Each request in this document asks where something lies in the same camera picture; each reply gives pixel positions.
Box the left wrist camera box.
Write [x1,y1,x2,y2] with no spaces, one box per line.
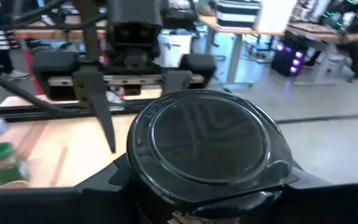
[108,23,163,48]

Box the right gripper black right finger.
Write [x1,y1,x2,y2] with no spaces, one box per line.
[268,167,358,224]

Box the black-lid orange spice bottle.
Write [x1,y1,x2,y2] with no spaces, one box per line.
[126,89,300,224]

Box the wooden office desk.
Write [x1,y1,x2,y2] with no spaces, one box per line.
[197,14,358,86]

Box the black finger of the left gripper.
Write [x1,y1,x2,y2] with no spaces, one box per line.
[72,68,117,155]
[162,69,195,95]

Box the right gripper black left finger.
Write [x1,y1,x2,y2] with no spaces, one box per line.
[0,152,155,224]

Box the green-lid oregano glass jar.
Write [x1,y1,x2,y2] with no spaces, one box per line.
[0,142,30,187]

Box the computer tower with purple lights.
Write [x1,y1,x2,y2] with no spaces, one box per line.
[271,40,307,78]

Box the black metal table frame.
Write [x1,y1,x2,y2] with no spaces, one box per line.
[0,98,229,122]

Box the black and white striped box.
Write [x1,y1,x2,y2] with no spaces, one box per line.
[215,0,262,29]

